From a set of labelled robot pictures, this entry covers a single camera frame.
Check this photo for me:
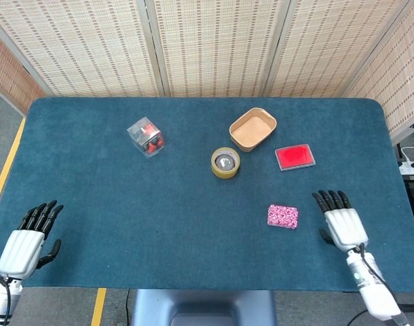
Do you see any small silver metal object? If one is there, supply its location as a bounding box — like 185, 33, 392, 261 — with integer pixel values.
217, 154, 235, 170

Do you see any woven bamboo screen panel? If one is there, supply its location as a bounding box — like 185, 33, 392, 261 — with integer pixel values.
264, 0, 414, 99
0, 26, 47, 115
145, 0, 291, 99
0, 0, 164, 99
342, 0, 414, 143

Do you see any red ink pad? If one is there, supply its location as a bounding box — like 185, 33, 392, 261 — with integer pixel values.
274, 143, 316, 173

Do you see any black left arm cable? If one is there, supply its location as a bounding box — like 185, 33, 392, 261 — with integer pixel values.
0, 275, 12, 326

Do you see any clear box with red parts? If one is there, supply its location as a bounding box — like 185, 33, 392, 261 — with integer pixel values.
126, 116, 166, 159

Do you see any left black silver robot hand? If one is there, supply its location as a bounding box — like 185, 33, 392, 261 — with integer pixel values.
0, 199, 64, 281

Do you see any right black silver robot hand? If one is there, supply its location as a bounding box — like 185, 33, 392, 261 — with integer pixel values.
311, 189, 370, 253

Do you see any blue felt table cover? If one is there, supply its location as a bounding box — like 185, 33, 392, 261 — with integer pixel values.
0, 97, 414, 293

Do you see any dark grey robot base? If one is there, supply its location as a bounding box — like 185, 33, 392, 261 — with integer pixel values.
130, 288, 278, 326

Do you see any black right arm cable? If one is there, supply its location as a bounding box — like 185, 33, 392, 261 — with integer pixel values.
358, 242, 409, 323

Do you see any brown paper tray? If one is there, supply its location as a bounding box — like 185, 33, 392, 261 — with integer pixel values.
229, 107, 278, 153

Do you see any white power strip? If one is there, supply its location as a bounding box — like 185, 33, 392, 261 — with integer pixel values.
398, 159, 414, 176

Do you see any yellow packing tape roll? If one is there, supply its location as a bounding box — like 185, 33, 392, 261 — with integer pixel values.
210, 146, 241, 180

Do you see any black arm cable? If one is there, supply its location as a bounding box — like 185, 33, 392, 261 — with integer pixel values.
358, 242, 409, 323
0, 275, 12, 326

